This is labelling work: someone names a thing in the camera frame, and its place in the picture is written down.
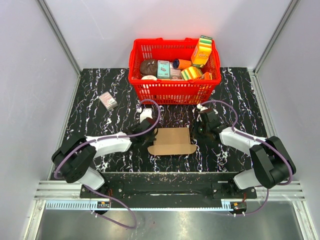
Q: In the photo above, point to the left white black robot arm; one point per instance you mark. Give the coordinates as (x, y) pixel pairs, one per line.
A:
(74, 157)

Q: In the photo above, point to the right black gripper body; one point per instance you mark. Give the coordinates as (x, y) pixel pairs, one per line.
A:
(201, 130)

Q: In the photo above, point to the teal small box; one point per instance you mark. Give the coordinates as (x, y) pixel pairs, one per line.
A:
(163, 69)

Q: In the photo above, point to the red plastic shopping basket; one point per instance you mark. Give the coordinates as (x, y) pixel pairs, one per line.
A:
(167, 91)

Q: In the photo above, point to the small pink card box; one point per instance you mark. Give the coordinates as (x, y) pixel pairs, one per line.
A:
(108, 101)

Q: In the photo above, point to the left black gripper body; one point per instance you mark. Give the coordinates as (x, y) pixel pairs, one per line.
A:
(150, 139)

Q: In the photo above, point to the brown round bun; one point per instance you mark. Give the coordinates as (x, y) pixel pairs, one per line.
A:
(149, 67)

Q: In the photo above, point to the tall orange sponge pack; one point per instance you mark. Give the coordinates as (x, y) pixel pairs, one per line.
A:
(202, 51)

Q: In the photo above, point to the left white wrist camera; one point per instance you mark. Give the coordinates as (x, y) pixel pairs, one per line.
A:
(144, 113)

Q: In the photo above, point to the white round container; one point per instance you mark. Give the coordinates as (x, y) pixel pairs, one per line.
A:
(149, 77)

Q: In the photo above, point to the yellow green sponge pack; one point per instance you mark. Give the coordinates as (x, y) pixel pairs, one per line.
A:
(191, 73)

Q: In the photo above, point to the left aluminium corner post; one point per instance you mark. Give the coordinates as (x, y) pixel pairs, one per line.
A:
(59, 35)

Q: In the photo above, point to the right aluminium corner post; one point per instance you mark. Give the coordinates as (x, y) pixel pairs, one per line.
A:
(293, 4)

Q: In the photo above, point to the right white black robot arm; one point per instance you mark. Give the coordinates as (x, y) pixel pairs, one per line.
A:
(271, 162)

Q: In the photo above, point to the small orange box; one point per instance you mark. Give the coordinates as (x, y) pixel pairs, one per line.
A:
(206, 76)

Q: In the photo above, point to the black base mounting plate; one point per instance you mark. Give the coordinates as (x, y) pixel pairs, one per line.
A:
(216, 185)

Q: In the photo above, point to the aluminium corner post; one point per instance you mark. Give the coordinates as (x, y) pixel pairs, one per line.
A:
(293, 4)
(59, 35)

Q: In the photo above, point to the brown cardboard box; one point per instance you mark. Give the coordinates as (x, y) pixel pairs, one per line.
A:
(172, 141)

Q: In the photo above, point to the aluminium front rail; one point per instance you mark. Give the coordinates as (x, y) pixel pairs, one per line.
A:
(59, 195)

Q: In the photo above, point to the pink white packet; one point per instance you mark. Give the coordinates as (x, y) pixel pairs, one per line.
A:
(175, 74)

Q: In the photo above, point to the orange blue capped bottle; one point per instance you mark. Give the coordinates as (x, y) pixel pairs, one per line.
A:
(181, 64)

